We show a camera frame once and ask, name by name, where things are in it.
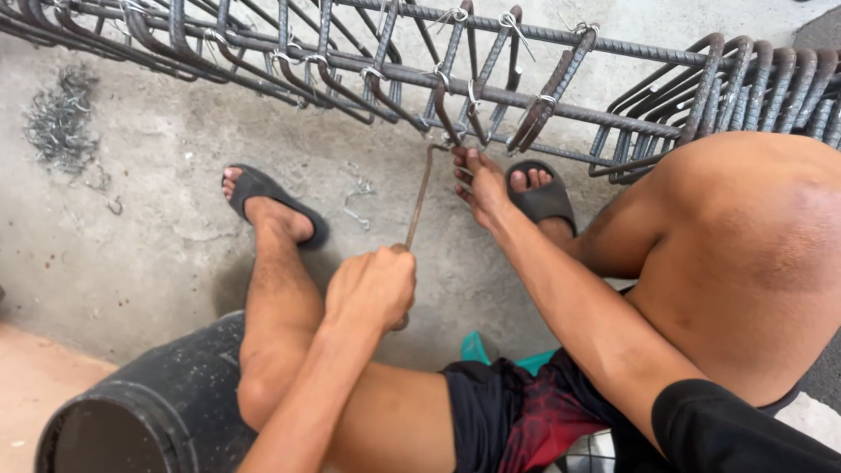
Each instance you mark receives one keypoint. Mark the teal plastic seat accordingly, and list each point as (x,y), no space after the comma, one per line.
(474,351)

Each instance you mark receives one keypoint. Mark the person's left hand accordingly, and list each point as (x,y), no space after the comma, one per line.
(368,289)

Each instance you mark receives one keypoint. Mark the person's leg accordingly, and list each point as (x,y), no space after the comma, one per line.
(736,263)
(282,309)

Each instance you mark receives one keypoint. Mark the steel rebar cage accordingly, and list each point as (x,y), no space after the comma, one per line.
(407,75)

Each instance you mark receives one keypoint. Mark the black plastic bucket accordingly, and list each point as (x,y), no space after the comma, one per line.
(164,401)

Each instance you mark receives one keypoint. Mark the person's right hand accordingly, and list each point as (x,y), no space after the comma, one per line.
(489,194)

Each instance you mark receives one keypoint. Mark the rusty metal tying hook tool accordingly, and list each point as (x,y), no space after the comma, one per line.
(420,197)

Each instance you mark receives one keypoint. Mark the person's right leg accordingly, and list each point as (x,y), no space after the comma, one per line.
(736,263)

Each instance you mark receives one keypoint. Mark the black sleeve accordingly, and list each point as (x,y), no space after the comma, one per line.
(736,433)

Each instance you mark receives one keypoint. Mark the black and red shorts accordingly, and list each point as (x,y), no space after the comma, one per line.
(519,414)

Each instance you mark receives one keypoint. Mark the person's left fingers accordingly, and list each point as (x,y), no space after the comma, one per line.
(397,261)

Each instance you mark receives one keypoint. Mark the bunch of loose rebar stirrups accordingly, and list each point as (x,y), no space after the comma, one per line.
(749,85)

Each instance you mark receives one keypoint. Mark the person's left leg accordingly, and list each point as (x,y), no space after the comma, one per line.
(282,309)

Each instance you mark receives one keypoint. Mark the black rubber slipper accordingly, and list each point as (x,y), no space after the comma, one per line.
(548,200)
(263,187)

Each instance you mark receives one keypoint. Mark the person's right fingers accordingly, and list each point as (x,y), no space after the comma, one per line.
(472,167)

